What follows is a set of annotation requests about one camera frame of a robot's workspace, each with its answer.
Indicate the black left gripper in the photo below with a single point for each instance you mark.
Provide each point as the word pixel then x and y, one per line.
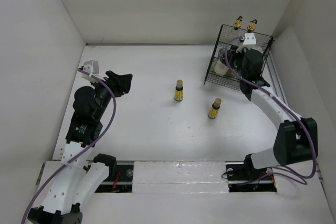
pixel 120 83

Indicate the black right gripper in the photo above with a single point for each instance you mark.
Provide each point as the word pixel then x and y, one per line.
pixel 232 54

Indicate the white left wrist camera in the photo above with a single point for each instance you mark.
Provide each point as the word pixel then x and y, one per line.
pixel 90 68

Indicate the glass bottle with dark sauce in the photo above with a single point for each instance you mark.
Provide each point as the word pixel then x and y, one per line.
pixel 252 26

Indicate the black-cap white powder jar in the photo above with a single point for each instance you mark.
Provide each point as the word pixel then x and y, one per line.
pixel 220 67

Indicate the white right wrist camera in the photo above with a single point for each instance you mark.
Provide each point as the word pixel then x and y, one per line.
pixel 247 41

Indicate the small black-cap back jar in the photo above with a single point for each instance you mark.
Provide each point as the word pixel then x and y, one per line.
pixel 231 73

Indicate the grey-lid white powder shaker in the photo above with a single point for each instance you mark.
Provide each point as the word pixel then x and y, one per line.
pixel 221 54

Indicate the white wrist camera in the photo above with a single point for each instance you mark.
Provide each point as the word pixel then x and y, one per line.
pixel 90 68
pixel 247 41

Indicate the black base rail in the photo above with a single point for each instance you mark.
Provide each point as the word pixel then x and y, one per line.
pixel 185 177

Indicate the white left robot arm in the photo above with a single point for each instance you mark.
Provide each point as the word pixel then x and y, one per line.
pixel 62 196

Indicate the small yellow bottle cork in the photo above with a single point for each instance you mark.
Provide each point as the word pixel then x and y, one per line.
pixel 179 90
pixel 213 112

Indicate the black wire rack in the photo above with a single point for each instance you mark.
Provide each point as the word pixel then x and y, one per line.
pixel 263 44

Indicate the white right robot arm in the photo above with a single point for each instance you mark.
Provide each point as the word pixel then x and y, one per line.
pixel 295 149

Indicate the clear glass bottle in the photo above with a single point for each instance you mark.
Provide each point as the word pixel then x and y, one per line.
pixel 237 25

